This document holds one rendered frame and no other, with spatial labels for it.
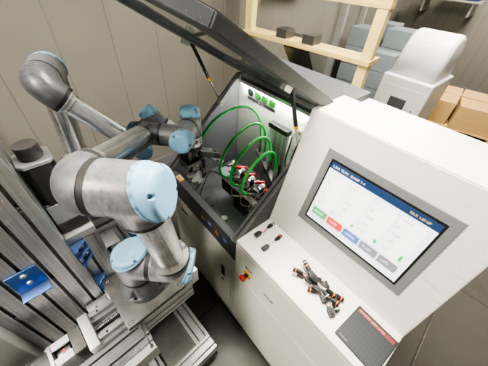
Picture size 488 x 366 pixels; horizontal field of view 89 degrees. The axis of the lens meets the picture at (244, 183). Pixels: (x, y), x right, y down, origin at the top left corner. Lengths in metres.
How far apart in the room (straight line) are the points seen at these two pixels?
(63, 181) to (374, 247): 0.95
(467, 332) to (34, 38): 3.76
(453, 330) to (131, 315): 2.28
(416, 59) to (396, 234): 3.10
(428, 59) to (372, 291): 3.15
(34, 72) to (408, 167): 1.21
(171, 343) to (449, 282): 1.47
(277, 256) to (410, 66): 3.19
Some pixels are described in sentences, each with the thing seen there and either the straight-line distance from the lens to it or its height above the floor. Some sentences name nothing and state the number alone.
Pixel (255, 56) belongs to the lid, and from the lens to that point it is 0.70.
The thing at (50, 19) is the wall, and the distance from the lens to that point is 2.46.
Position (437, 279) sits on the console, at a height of 1.25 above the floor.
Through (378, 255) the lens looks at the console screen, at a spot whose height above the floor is 1.19.
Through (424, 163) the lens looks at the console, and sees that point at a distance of 0.92.
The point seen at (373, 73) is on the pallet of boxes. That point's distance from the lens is 4.98.
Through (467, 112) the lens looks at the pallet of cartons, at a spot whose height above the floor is 0.45.
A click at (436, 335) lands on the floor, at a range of 2.55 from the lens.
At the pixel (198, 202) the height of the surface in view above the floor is 0.95.
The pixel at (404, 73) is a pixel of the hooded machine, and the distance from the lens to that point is 3.89.
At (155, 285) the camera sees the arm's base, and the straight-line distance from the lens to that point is 1.00.
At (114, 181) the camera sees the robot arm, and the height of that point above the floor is 1.67.
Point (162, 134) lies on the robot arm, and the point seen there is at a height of 1.53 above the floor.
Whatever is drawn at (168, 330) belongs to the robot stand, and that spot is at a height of 0.21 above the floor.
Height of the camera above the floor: 1.97
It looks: 42 degrees down
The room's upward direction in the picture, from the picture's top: 4 degrees clockwise
